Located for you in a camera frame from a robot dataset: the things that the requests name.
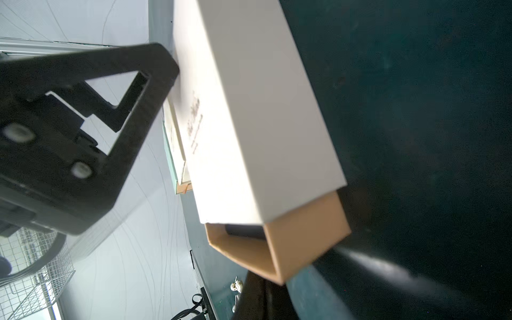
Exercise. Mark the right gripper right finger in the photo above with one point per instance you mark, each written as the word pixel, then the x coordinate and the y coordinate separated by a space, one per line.
pixel 263 299

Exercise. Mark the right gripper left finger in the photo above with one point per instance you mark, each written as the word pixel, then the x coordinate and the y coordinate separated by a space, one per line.
pixel 72 127

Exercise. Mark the small cream jewelry box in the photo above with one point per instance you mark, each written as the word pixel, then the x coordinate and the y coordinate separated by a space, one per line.
pixel 174 150

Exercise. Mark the large cream drawer jewelry box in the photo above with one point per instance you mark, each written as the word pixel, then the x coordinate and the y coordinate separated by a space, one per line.
pixel 263 168

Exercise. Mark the silver earring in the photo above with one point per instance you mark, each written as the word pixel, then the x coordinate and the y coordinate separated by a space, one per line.
pixel 237 286

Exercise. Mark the white wire basket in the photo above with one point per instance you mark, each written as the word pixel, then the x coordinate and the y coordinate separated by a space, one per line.
pixel 35 269

